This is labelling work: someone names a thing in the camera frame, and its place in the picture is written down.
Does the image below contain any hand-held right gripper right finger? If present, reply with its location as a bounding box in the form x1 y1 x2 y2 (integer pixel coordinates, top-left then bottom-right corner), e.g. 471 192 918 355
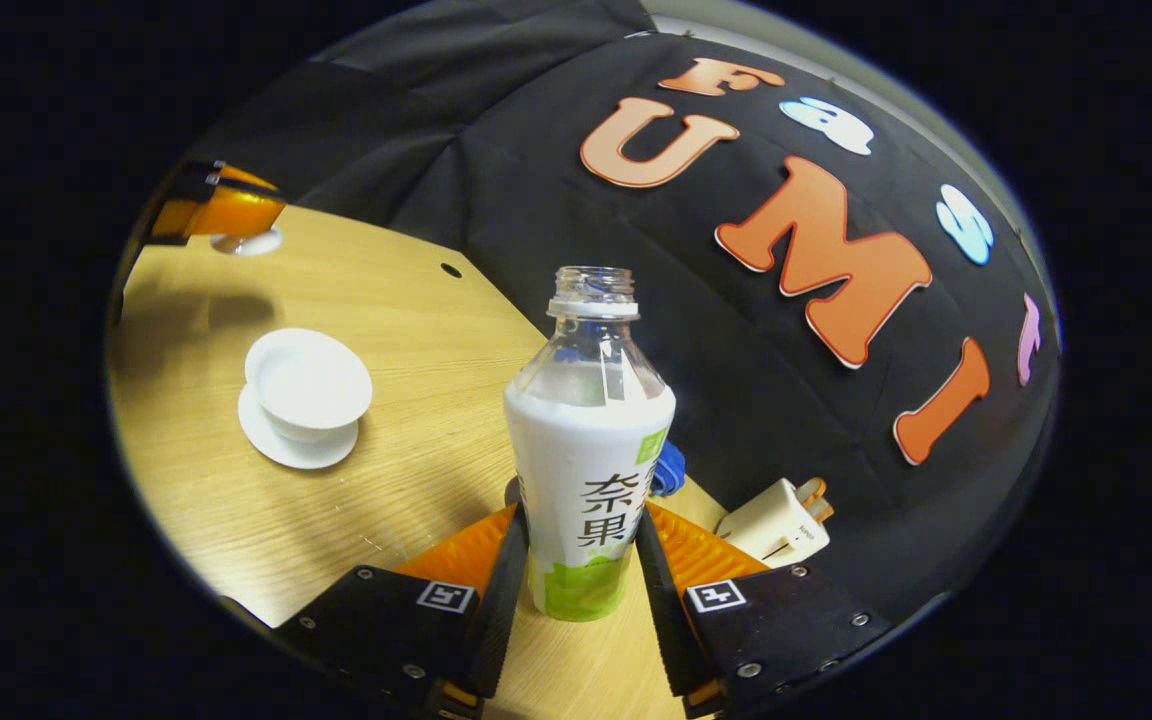
636 502 892 719

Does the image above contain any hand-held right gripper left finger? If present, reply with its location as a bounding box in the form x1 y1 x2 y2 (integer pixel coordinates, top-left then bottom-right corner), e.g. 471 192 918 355
271 505 532 720

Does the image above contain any clear water bottle white label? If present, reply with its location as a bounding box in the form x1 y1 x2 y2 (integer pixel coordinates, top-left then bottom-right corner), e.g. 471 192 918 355
504 266 677 623

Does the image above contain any white teacup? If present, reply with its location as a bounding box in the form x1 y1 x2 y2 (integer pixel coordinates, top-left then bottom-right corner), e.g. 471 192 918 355
244 328 374 444

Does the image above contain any white toaster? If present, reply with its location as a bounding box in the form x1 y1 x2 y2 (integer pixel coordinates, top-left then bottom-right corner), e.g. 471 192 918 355
716 478 830 569

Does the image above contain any blue folded cloth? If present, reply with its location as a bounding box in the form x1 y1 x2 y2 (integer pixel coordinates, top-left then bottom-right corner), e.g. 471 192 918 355
650 440 688 497

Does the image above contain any white saucer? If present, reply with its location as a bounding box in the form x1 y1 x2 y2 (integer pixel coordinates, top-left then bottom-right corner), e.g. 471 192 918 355
238 385 360 471

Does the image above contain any black backdrop cloth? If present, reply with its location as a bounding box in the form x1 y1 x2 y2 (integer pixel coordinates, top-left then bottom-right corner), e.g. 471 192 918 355
191 0 1062 621

